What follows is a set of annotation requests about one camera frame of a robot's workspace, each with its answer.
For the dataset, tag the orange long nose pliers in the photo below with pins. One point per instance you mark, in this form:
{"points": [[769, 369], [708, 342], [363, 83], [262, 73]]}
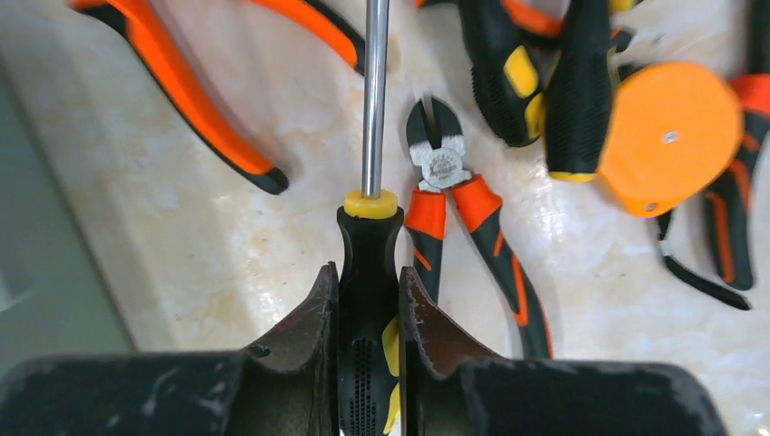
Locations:
{"points": [[529, 18]]}

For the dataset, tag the orange needle nose pliers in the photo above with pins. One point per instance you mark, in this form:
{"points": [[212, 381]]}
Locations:
{"points": [[729, 198]]}

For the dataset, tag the orange combination pliers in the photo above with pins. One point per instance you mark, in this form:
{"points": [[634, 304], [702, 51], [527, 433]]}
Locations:
{"points": [[138, 23]]}

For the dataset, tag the green plastic toolbox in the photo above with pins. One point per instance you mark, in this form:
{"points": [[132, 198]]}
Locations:
{"points": [[54, 300]]}

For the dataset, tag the large black yellow screwdriver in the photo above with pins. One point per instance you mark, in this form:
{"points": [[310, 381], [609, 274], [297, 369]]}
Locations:
{"points": [[370, 220]]}

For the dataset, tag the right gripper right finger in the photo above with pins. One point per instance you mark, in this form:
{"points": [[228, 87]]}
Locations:
{"points": [[451, 384]]}

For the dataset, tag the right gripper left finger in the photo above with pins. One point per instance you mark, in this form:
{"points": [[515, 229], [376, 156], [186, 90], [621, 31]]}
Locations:
{"points": [[283, 383]]}

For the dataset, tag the orange tape measure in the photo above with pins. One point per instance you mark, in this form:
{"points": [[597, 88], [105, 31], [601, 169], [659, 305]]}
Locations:
{"points": [[674, 129]]}

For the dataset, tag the orange diagonal cutters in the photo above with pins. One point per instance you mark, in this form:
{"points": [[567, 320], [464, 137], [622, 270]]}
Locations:
{"points": [[437, 146]]}

